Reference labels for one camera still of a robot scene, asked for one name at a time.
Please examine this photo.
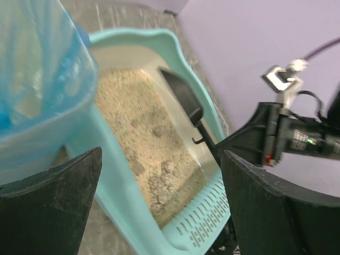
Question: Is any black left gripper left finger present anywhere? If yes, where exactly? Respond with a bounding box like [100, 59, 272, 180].
[1, 147, 102, 254]

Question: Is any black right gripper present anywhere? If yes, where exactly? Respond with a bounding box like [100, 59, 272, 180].
[214, 102, 339, 166]

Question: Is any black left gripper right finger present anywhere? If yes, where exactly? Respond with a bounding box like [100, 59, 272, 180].
[221, 151, 339, 255]

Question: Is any black litter scoop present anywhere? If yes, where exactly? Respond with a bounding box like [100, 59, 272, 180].
[158, 67, 221, 167]

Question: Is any light blue litter box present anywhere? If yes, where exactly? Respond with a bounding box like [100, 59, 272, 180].
[66, 28, 231, 254]

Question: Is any trash bin with blue bag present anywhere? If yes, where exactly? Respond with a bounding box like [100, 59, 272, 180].
[1, 1, 99, 185]

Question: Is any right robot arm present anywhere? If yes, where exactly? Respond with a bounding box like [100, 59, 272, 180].
[211, 93, 339, 167]

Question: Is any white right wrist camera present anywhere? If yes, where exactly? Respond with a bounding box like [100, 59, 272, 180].
[261, 59, 308, 109]

